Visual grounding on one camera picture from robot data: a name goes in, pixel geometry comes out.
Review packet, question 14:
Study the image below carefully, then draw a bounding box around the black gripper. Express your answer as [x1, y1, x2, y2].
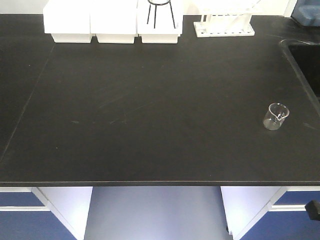
[304, 200, 320, 221]

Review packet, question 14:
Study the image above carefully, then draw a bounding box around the small clear glass beaker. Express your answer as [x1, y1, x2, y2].
[262, 102, 290, 131]

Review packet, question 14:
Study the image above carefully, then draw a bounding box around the right white storage bin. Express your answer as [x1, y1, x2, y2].
[137, 0, 184, 44]

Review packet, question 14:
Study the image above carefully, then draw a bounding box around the white storage bin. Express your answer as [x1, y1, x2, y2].
[43, 0, 92, 44]
[90, 0, 138, 44]
[137, 0, 184, 44]

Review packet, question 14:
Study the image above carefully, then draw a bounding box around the middle white storage bin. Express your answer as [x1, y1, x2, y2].
[90, 0, 138, 44]

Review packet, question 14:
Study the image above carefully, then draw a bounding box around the left white storage bin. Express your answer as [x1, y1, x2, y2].
[43, 0, 92, 44]

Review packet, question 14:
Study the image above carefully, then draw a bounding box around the right blue cabinet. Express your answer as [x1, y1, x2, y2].
[220, 186, 320, 240]

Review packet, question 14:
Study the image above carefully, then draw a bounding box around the blue cabinet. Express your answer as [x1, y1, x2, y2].
[220, 186, 320, 240]
[0, 186, 93, 240]

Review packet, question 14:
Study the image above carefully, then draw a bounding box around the black lab sink basin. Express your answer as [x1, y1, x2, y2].
[279, 39, 320, 112]

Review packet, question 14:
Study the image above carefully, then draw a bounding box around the blue plastic container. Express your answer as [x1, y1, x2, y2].
[291, 0, 320, 27]

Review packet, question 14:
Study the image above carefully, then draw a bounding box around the white test tube rack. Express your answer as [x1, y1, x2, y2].
[193, 0, 260, 38]

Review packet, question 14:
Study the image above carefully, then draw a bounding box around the left blue cabinet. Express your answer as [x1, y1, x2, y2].
[0, 186, 93, 240]

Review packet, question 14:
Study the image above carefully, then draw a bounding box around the black wire tripod stand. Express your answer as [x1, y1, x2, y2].
[146, 0, 177, 29]

